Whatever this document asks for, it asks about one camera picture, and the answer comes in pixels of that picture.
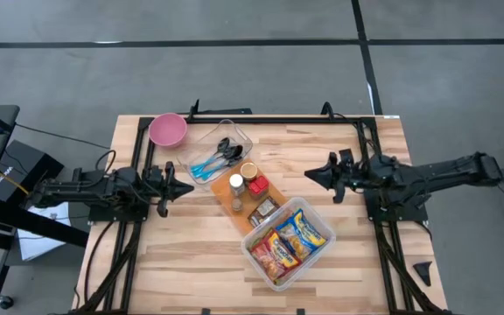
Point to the black wedge-shaped part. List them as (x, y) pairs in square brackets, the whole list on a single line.
[(422, 271)]

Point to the tall clear plastic bin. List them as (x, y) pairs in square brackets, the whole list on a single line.
[(322, 245)]

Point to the red roast beef ramen packet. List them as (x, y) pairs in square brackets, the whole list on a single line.
[(276, 258)]

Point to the small bottle with gold lid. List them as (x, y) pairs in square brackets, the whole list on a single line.
[(236, 204)]

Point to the container with red square lid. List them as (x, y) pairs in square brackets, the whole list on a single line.
[(258, 185)]

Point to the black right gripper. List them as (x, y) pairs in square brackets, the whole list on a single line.
[(344, 175)]

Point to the white and green box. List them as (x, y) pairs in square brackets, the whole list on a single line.
[(236, 181)]

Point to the low clear plastic bin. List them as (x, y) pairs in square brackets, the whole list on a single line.
[(239, 133)]

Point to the black clamp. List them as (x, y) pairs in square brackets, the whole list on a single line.
[(206, 311), (300, 311)]

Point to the black box with white logo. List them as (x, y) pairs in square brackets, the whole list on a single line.
[(29, 162)]

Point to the pink bowl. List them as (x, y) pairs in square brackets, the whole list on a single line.
[(167, 129)]

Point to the black table frame rail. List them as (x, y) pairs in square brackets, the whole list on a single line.
[(278, 120)]

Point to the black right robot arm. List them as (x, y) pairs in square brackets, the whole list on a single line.
[(431, 172)]

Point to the blue soy sauce ramen packet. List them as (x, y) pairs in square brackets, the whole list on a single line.
[(300, 234)]

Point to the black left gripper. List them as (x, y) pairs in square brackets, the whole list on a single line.
[(160, 184)]

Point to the glass jar with cork lid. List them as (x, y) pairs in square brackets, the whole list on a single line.
[(248, 170)]

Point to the white paper sheet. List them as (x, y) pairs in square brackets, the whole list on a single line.
[(37, 245)]

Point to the black caster wheel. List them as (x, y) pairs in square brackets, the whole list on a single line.
[(4, 302)]

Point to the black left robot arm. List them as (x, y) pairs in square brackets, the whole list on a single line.
[(81, 190)]

